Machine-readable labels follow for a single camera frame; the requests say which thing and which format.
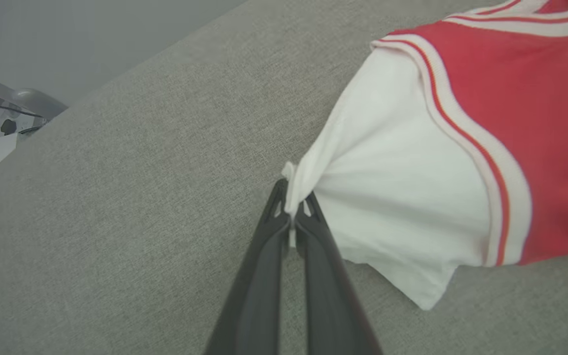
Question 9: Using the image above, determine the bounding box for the grey fabric sofa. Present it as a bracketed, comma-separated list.
[0, 0, 568, 355]

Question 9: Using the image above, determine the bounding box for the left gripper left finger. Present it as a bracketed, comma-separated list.
[205, 178, 292, 355]

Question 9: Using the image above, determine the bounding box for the red and white garment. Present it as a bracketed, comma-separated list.
[282, 0, 568, 311]

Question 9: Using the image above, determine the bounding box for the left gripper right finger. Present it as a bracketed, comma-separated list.
[294, 193, 382, 355]

